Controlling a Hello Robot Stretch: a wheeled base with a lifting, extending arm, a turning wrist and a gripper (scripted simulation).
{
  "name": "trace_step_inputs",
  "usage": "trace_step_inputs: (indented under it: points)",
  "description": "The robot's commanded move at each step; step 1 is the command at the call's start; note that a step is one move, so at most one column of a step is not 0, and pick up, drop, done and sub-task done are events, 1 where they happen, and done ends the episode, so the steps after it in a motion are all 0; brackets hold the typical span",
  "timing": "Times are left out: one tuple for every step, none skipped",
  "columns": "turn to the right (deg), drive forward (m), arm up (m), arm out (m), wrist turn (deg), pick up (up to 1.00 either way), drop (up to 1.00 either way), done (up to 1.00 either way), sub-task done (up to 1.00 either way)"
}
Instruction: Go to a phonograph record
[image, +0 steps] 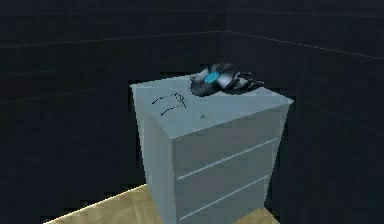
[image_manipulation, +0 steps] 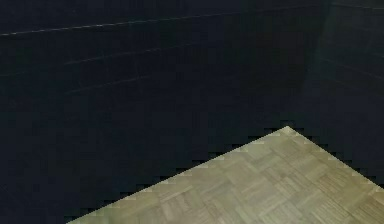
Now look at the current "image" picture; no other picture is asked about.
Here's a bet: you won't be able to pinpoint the grey-blue chest of drawers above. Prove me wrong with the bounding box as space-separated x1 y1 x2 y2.
129 73 295 224

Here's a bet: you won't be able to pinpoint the black wire eyeglasses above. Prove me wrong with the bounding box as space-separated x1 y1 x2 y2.
151 92 188 118

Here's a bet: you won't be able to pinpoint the black record with blue label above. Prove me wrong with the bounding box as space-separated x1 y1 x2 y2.
189 62 242 98

